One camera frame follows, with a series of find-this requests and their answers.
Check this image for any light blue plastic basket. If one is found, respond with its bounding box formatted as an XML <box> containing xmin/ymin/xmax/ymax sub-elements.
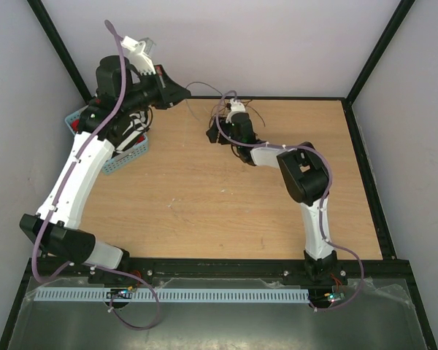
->
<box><xmin>65</xmin><ymin>107</ymin><xmax>151</xmax><ymax>176</ymax></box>

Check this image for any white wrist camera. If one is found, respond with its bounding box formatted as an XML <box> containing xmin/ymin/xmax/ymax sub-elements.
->
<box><xmin>226</xmin><ymin>98</ymin><xmax>246</xmax><ymax>115</ymax></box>
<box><xmin>121</xmin><ymin>36</ymin><xmax>156</xmax><ymax>76</ymax></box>

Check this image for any purple cable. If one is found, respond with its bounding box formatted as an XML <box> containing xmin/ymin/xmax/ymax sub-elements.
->
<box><xmin>31</xmin><ymin>19</ymin><xmax>161</xmax><ymax>330</ymax></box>
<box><xmin>185</xmin><ymin>81</ymin><xmax>366</xmax><ymax>314</ymax></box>

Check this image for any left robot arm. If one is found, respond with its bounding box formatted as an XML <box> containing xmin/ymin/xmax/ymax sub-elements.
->
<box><xmin>19</xmin><ymin>55</ymin><xmax>191</xmax><ymax>283</ymax></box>

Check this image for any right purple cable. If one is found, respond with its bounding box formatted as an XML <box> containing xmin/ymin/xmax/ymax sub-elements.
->
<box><xmin>185</xmin><ymin>81</ymin><xmax>366</xmax><ymax>314</ymax></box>

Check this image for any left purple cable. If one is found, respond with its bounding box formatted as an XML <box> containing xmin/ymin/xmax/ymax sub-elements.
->
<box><xmin>31</xmin><ymin>19</ymin><xmax>161</xmax><ymax>330</ymax></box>

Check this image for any zebra striped cloth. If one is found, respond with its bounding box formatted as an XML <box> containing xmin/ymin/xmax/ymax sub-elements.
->
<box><xmin>115</xmin><ymin>109</ymin><xmax>153</xmax><ymax>154</ymax></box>

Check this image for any light blue slotted cable duct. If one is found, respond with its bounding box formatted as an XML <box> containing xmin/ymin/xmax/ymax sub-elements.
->
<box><xmin>34</xmin><ymin>287</ymin><xmax>309</xmax><ymax>304</ymax></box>

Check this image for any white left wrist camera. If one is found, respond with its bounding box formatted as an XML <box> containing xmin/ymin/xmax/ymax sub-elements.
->
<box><xmin>121</xmin><ymin>36</ymin><xmax>156</xmax><ymax>76</ymax></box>

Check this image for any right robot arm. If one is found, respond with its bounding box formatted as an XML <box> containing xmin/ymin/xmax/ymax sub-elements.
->
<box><xmin>206</xmin><ymin>112</ymin><xmax>337</xmax><ymax>284</ymax></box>

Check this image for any wire bundle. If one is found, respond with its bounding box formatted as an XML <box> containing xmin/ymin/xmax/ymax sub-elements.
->
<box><xmin>208</xmin><ymin>95</ymin><xmax>267</xmax><ymax>128</ymax></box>

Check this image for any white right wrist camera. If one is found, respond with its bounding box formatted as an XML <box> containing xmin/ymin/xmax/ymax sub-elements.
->
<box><xmin>226</xmin><ymin>98</ymin><xmax>246</xmax><ymax>115</ymax></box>

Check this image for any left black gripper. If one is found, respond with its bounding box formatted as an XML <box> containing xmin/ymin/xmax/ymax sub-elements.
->
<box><xmin>122</xmin><ymin>65</ymin><xmax>191</xmax><ymax>115</ymax></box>

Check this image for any red cloth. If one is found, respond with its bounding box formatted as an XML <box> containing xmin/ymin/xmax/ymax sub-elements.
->
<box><xmin>71</xmin><ymin>119</ymin><xmax>81</xmax><ymax>134</ymax></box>

